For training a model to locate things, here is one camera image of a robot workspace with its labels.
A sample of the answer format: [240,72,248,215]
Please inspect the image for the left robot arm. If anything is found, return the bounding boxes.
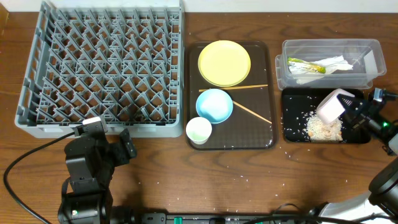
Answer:
[58,116,137,223]

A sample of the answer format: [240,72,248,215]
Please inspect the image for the light blue bowl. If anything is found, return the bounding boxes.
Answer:
[195,89,233,124]

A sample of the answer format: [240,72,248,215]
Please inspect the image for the dark brown serving tray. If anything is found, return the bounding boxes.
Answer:
[186,41,278,151]

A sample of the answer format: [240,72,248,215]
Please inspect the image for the yellow plate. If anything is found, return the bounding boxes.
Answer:
[198,40,251,87]

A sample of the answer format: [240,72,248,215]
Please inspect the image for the green snack wrapper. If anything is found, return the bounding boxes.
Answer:
[287,57,326,73]

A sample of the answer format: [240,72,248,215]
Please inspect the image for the grey dish rack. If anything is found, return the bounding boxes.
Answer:
[14,1,185,138]

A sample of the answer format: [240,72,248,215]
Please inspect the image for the rice and food scraps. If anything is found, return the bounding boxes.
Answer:
[303,111,343,142]

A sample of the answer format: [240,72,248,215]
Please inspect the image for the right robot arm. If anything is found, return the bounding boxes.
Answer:
[318,95,397,223]

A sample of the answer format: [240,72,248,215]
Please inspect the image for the black waste tray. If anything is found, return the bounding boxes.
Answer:
[282,88,371,144]

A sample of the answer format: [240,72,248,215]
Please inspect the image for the wooden chopstick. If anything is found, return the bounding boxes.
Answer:
[233,101,272,124]
[199,84,268,92]

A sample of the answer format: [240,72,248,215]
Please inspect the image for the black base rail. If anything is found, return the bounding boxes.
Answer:
[133,212,312,224]

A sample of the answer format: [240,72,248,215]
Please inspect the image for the clear plastic bin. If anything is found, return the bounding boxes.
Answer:
[275,39,387,90]

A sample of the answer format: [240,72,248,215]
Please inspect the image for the white plastic cup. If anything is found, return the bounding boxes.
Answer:
[185,117,212,145]

